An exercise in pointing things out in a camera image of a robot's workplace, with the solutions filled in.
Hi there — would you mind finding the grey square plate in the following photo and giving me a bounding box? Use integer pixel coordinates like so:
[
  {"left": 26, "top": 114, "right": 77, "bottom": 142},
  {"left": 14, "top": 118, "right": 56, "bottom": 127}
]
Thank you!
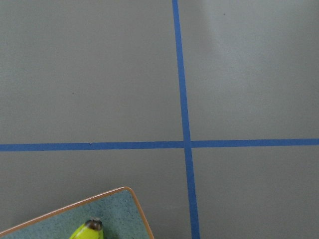
[{"left": 0, "top": 187, "right": 154, "bottom": 239}]

